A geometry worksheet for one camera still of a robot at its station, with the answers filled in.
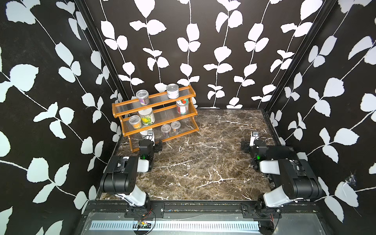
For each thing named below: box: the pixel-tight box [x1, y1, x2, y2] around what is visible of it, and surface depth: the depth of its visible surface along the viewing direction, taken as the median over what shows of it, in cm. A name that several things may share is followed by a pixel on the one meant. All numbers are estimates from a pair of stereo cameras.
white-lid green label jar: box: [138, 107, 156, 126], surface depth 88 cm
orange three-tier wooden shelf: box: [111, 85, 200, 153], surface depth 95 cm
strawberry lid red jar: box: [175, 97, 189, 116], surface depth 95 cm
